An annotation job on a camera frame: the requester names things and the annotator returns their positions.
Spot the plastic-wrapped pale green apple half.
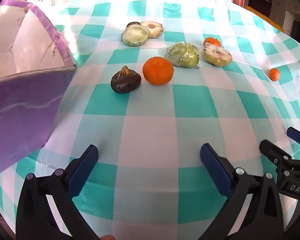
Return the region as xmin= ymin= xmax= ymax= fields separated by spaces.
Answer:
xmin=122 ymin=25 xmax=150 ymax=47

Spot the teal checkered tablecloth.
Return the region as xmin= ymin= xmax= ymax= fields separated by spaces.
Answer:
xmin=0 ymin=0 xmax=300 ymax=240

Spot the purple cardboard box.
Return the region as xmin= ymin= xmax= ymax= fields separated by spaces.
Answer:
xmin=0 ymin=0 xmax=77 ymax=180

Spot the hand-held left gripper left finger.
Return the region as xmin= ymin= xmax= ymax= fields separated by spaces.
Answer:
xmin=16 ymin=144 xmax=100 ymax=240

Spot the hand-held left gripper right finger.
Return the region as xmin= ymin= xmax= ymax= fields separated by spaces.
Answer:
xmin=200 ymin=143 xmax=283 ymax=240

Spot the green cabbage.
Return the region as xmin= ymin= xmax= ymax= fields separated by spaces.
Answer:
xmin=165 ymin=42 xmax=200 ymax=69

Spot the large orange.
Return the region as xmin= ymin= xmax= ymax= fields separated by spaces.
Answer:
xmin=142 ymin=56 xmax=174 ymax=86

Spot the plastic-wrapped brown-cored apple half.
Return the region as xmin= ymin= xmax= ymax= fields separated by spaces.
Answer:
xmin=140 ymin=21 xmax=164 ymax=39

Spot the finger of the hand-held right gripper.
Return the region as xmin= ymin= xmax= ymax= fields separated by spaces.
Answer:
xmin=259 ymin=139 xmax=294 ymax=173
xmin=287 ymin=127 xmax=300 ymax=155

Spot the white cabinet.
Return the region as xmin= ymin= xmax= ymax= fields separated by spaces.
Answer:
xmin=270 ymin=0 xmax=300 ymax=40

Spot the plastic-wrapped yellowish apple half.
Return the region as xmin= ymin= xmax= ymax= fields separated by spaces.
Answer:
xmin=204 ymin=43 xmax=233 ymax=67

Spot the yellow cushion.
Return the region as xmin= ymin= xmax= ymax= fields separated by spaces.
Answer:
xmin=245 ymin=6 xmax=284 ymax=32

